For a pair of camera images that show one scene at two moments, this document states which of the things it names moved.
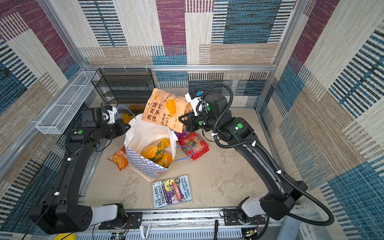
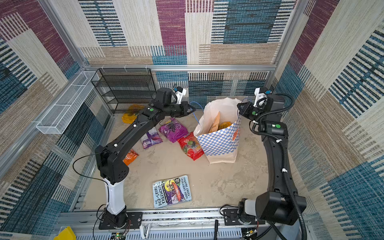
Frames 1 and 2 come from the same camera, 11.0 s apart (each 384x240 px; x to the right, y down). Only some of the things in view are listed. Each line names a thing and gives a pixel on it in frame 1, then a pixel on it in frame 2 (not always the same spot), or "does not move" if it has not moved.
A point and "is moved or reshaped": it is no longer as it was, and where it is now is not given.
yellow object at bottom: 61,236 does not move
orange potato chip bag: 166,109 is moved or reshaped
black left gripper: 119,123 → 183,105
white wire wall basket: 56,120 does not move
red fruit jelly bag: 193,145 does not move
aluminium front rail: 200,225 does not move
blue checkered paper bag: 139,134 → 220,146
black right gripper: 190,123 → 244,112
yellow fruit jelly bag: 152,152 is moved or reshaped
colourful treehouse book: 171,191 does not move
